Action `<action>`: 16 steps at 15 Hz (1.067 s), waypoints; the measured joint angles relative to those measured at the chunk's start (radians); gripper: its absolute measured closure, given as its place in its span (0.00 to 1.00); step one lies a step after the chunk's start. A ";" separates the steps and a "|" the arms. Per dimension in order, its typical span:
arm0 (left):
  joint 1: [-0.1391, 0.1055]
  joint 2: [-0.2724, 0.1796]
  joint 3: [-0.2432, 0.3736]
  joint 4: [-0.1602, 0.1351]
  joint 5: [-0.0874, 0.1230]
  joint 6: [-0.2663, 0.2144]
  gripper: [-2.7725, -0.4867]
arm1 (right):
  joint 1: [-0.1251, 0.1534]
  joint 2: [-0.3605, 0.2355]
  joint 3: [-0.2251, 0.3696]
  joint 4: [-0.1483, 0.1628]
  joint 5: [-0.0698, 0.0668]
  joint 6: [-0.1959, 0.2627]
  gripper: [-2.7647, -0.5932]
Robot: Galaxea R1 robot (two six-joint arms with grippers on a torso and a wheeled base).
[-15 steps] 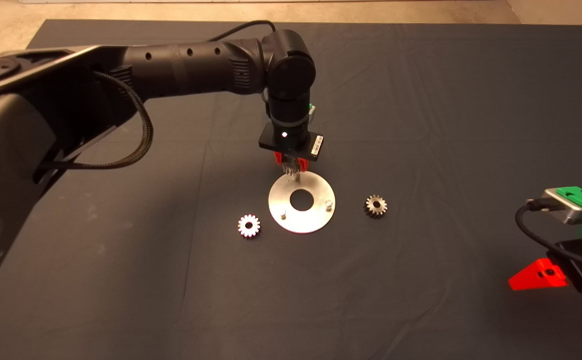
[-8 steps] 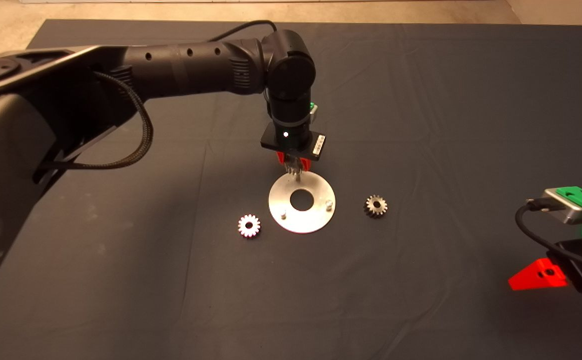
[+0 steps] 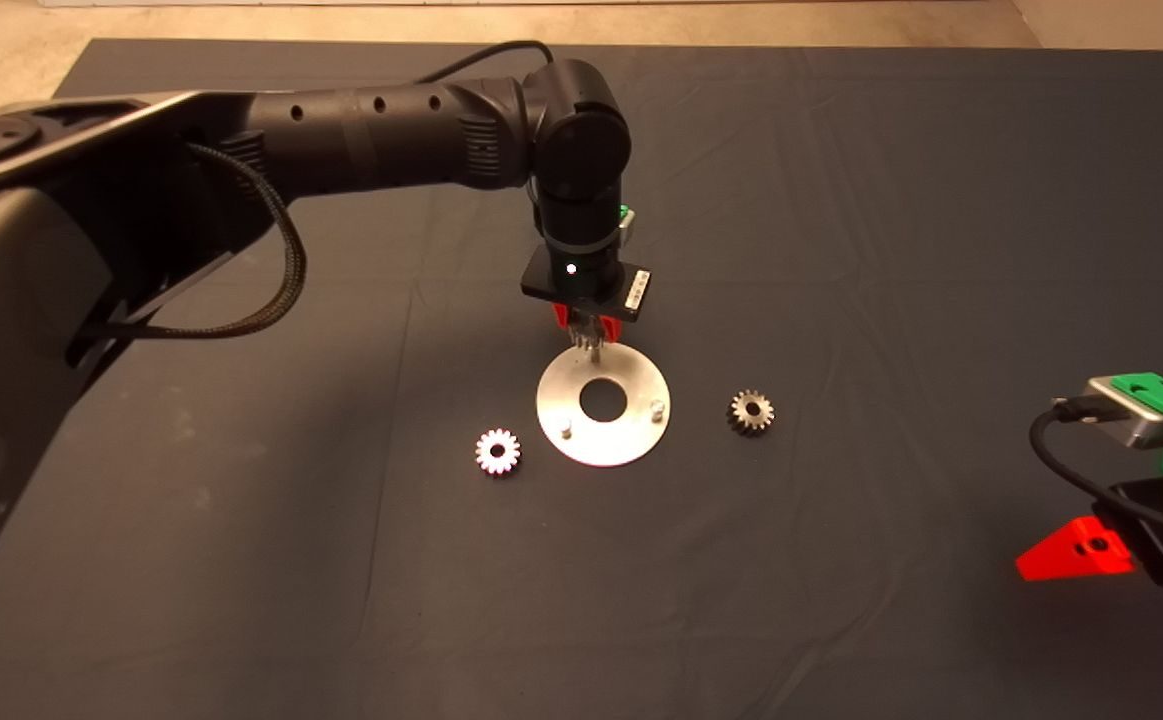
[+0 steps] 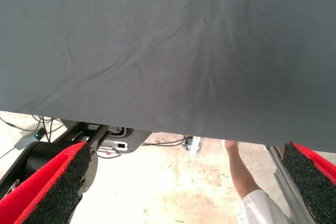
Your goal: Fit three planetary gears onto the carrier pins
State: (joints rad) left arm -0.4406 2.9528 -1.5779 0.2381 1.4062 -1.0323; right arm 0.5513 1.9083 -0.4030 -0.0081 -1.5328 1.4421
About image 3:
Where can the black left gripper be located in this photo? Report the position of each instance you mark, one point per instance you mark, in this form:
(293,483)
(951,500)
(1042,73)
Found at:
(539,283)

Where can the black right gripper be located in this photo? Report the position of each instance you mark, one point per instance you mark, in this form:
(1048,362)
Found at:
(1151,533)

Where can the small steel spur gear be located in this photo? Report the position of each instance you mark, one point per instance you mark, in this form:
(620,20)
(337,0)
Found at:
(589,335)
(763,421)
(488,463)

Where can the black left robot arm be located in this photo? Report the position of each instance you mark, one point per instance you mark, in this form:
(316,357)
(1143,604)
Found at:
(381,135)

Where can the round metal carrier plate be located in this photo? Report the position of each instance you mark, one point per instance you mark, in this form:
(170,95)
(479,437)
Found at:
(629,438)

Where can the dark grey table cloth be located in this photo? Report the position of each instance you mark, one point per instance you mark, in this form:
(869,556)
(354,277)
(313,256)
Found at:
(841,200)

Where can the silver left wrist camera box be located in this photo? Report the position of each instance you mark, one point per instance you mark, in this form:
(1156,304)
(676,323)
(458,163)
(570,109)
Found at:
(627,233)

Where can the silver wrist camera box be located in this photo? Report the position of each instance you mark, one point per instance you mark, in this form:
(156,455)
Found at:
(1131,423)
(627,233)

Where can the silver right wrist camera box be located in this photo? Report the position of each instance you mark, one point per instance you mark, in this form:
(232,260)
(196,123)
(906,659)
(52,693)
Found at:
(1131,423)

